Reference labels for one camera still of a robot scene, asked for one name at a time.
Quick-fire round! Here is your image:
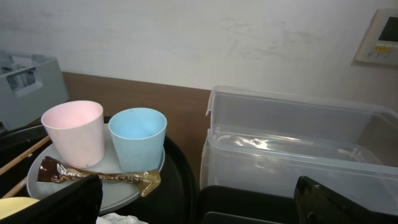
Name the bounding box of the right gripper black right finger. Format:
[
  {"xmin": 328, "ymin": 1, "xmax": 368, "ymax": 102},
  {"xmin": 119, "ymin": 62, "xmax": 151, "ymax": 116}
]
[{"xmin": 294, "ymin": 176, "xmax": 397, "ymax": 224}]

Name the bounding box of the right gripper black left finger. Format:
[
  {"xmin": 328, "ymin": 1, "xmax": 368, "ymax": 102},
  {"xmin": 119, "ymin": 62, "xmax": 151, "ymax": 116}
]
[{"xmin": 1, "ymin": 175, "xmax": 103, "ymax": 224}]

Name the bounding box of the white tissue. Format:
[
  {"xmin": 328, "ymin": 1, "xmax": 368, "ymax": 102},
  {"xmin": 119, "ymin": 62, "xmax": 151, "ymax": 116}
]
[{"xmin": 96, "ymin": 213, "xmax": 148, "ymax": 224}]

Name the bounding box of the brown gold snack wrapper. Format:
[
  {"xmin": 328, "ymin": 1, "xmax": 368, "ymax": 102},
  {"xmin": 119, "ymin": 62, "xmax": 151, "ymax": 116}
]
[{"xmin": 37, "ymin": 156, "xmax": 161, "ymax": 197}]

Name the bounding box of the wooden chopstick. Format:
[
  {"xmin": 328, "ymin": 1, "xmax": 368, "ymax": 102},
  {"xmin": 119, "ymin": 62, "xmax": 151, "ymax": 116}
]
[
  {"xmin": 2, "ymin": 177, "xmax": 27, "ymax": 198},
  {"xmin": 0, "ymin": 136, "xmax": 50, "ymax": 175}
]

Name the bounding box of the yellow bowl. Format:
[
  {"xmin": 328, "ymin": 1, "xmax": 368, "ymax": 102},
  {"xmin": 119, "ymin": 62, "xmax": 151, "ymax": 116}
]
[{"xmin": 0, "ymin": 197, "xmax": 39, "ymax": 219}]

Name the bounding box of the pink plastic cup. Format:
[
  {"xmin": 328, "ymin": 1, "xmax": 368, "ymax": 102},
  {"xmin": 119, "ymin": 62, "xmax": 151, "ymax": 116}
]
[{"xmin": 41, "ymin": 100, "xmax": 105, "ymax": 169}]

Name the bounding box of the blue plastic cup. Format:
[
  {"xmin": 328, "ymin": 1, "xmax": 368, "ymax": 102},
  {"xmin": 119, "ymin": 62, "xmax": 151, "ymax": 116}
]
[{"xmin": 108, "ymin": 108, "xmax": 167, "ymax": 172}]

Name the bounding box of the grey dishwasher rack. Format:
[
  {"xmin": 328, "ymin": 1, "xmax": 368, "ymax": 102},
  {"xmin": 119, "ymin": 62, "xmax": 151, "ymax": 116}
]
[{"xmin": 1, "ymin": 50, "xmax": 69, "ymax": 131}]

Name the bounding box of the clear plastic bin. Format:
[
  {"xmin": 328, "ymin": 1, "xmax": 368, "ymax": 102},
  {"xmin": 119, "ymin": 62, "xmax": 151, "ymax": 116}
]
[{"xmin": 200, "ymin": 86, "xmax": 397, "ymax": 215}]

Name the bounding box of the round black tray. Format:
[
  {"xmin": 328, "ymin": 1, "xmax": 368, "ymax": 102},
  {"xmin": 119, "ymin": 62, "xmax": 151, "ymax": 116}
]
[{"xmin": 1, "ymin": 124, "xmax": 197, "ymax": 223}]

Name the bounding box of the black rectangular tray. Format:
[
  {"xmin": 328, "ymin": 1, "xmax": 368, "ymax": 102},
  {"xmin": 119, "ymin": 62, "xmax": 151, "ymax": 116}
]
[{"xmin": 195, "ymin": 185, "xmax": 299, "ymax": 224}]

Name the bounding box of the wall control panel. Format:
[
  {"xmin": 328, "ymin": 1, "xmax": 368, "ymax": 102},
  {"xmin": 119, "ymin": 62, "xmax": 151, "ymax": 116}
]
[{"xmin": 354, "ymin": 9, "xmax": 397, "ymax": 67}]

